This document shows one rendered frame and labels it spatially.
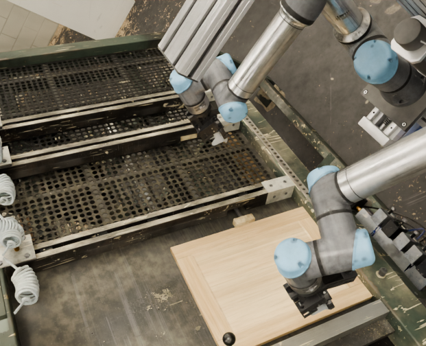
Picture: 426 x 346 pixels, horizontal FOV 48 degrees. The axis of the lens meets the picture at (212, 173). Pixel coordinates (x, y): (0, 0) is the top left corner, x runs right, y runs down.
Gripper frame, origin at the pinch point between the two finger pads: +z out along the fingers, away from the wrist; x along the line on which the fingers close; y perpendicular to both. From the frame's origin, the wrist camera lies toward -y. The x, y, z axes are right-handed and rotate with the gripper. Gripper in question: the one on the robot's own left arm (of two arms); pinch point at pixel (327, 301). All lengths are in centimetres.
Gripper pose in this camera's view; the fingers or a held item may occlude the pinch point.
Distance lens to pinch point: 130.3
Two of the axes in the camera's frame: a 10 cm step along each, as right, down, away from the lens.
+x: 4.0, 6.7, -6.2
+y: -8.5, 5.3, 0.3
